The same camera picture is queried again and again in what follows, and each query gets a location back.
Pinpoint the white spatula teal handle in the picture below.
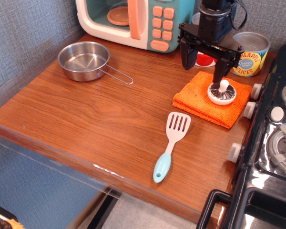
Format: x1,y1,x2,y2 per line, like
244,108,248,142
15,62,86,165
153,112,191,183

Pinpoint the small steel pan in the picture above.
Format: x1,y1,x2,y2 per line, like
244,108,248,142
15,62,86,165
57,42,134,85

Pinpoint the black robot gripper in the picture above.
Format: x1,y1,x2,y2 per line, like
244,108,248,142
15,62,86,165
178,0,245,83

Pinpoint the orange microwave plate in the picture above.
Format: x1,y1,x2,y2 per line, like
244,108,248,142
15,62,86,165
107,6,129,26

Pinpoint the orange cloth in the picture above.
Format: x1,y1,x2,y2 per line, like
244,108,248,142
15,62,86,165
173,72,253,129

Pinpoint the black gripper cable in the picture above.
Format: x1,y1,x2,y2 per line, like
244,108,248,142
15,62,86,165
228,0,248,31

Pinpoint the tomato sauce can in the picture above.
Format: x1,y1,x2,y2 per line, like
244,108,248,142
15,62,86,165
192,12,216,67

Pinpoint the white drain cover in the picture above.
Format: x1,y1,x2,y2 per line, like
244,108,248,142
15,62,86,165
207,80,236,105

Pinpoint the pineapple slices can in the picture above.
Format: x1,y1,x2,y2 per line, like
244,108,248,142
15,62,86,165
230,31,270,77

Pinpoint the black toy stove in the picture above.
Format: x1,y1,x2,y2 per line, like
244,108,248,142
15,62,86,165
197,44,286,229

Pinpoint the teal toy microwave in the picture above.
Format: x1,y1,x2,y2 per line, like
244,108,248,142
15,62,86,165
75,0,195,53

